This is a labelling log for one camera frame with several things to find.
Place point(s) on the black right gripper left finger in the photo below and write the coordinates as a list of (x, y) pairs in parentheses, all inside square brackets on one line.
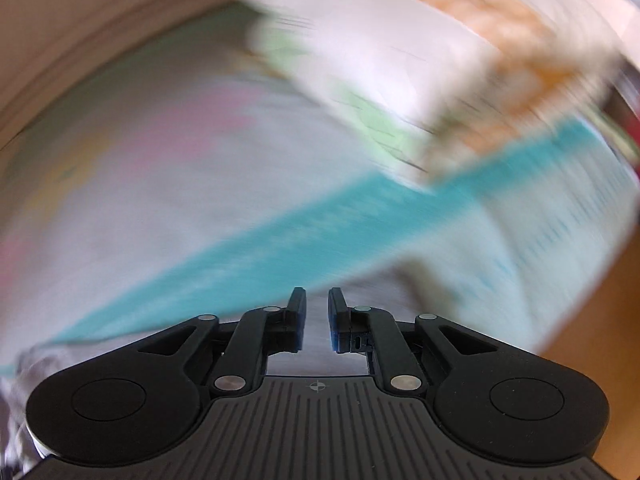
[(285, 327)]

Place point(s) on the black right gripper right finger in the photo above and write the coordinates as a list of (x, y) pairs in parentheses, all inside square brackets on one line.
[(349, 326)]

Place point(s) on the grey knit pants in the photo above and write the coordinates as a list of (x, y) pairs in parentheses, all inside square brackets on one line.
[(388, 290)]

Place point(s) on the pastel floral bed blanket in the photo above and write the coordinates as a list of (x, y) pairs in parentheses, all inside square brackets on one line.
[(189, 178)]

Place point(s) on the white floral folded quilt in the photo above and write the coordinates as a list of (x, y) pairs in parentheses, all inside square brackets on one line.
[(435, 85)]

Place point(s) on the cream wooden bed frame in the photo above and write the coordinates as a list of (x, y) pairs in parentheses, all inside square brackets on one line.
[(48, 46)]

